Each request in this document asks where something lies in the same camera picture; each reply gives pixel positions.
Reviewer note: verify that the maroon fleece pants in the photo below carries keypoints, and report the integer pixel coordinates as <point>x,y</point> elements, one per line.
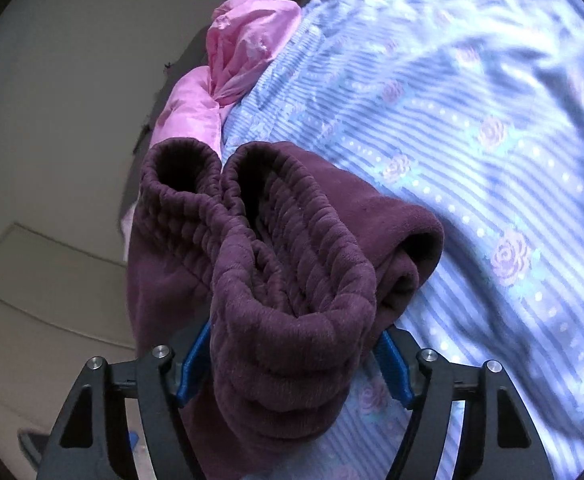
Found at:
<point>282,310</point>

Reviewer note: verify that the dark object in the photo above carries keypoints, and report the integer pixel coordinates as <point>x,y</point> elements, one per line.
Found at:
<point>32,452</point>

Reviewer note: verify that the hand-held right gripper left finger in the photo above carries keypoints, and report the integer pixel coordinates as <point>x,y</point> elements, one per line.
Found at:
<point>192,370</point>

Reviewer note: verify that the crumpled bright pink cloth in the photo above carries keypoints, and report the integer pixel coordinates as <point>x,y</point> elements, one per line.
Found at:
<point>242,35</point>

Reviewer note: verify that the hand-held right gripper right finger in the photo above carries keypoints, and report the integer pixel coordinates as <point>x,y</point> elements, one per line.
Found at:
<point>397,370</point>

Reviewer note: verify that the blue floral striped bedsheet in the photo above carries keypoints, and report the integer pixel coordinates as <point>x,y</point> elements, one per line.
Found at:
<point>472,160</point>

